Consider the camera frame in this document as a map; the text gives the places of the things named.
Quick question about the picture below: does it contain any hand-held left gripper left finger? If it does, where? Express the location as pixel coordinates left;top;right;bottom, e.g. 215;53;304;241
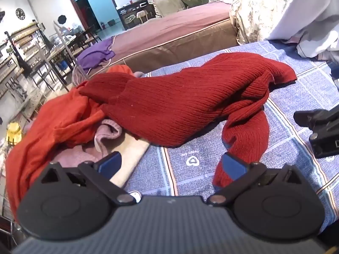
40;151;138;206

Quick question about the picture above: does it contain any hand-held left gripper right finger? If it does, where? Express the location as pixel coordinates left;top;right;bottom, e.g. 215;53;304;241
207;152;302;206

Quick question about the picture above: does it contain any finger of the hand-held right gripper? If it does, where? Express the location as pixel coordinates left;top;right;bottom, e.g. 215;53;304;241
308;126;339;159
293;108;339;130

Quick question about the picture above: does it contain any red knit sweater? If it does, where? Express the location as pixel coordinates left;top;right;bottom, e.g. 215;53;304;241
79;53;297;188

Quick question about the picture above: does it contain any cream folded cloth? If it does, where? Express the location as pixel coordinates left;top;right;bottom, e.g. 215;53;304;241
109;134;150;189

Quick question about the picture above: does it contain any pink knit sweater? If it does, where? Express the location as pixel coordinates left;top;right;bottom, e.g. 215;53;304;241
50;119;123;168

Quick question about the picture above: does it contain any orange garment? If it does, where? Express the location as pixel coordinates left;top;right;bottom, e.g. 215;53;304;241
5;65;135;221

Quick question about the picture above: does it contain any yellow container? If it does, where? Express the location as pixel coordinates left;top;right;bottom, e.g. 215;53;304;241
6;123;22;145

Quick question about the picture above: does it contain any white hanging sheet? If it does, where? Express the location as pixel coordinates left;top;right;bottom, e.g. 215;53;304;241
265;0;339;59

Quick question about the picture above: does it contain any purple garment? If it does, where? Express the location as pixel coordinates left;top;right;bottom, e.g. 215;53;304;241
77;38;116;71

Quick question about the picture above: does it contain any dining table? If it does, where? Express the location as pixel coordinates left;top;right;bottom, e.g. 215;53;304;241
40;36;88;86

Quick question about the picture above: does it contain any floral duvet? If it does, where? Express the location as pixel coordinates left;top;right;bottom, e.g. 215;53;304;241
209;0;292;45

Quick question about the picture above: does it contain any dark dining chair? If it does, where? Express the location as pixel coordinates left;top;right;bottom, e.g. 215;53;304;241
77;25;103;48

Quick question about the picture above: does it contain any brown bed with mauve cover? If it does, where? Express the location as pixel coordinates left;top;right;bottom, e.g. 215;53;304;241
71;4;240;85

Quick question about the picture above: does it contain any dark wooden sideboard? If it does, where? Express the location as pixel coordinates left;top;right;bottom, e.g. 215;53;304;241
117;1;157;30

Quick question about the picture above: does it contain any dark framed doorway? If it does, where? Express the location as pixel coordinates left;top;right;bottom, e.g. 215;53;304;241
68;0;117;33

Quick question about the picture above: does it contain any beige cushion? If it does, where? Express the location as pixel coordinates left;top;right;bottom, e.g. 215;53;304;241
154;0;186;18

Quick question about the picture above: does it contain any wall display rack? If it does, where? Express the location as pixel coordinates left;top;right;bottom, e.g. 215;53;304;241
0;22;46;99

